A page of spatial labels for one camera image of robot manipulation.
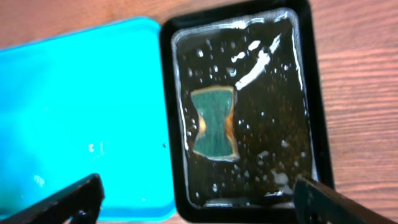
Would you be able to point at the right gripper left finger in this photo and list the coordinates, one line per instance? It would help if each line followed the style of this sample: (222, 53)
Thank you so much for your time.
(79, 202)

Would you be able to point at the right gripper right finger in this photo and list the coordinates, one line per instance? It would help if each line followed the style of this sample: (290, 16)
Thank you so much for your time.
(317, 203)

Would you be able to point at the green yellow sponge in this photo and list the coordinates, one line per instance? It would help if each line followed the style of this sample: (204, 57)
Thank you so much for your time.
(215, 109)

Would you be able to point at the teal plastic tray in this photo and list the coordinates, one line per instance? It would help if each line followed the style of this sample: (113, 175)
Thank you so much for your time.
(83, 103)

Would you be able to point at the black water tray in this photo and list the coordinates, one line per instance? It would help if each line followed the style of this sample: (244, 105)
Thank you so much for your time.
(266, 51)

